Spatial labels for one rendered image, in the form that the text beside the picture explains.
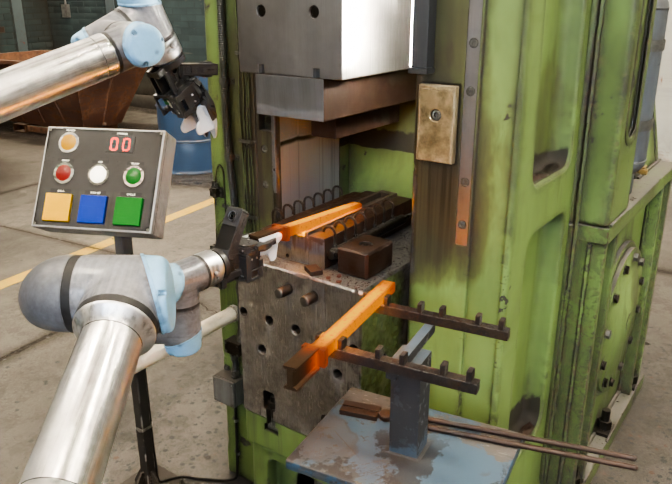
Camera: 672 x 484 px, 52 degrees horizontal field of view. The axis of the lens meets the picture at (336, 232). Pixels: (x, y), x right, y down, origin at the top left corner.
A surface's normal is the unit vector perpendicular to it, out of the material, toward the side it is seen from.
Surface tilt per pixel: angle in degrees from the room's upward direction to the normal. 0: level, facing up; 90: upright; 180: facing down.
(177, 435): 0
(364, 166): 90
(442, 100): 90
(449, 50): 90
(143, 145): 60
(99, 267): 28
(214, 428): 0
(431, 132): 90
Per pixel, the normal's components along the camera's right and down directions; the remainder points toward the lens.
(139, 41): 0.66, 0.25
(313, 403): -0.58, 0.27
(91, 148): -0.15, -0.19
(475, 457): 0.00, -0.95
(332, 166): 0.81, 0.19
